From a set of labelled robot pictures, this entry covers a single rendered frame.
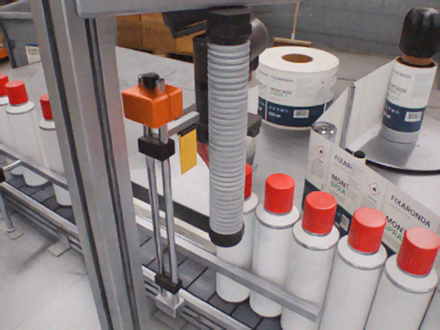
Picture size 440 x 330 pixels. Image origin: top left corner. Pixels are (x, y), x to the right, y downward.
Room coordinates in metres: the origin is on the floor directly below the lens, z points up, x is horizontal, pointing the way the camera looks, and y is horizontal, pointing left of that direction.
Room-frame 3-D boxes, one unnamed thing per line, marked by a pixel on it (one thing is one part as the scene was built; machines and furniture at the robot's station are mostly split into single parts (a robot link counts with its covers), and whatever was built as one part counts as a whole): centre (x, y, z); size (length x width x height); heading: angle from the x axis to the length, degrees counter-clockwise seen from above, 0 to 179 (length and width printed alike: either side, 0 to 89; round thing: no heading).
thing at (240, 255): (0.42, -0.03, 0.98); 0.05 x 0.05 x 0.20
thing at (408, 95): (0.87, -0.43, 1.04); 0.09 x 0.09 x 0.29
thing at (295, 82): (1.02, -0.20, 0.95); 0.20 x 0.20 x 0.14
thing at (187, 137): (0.45, 0.03, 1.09); 0.03 x 0.01 x 0.06; 144
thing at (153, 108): (0.41, 0.04, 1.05); 0.10 x 0.04 x 0.33; 144
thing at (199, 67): (0.52, 0.00, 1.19); 0.07 x 0.06 x 0.07; 151
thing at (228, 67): (0.31, -0.01, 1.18); 0.04 x 0.04 x 0.21
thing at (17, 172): (0.74, 0.40, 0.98); 0.05 x 0.05 x 0.20
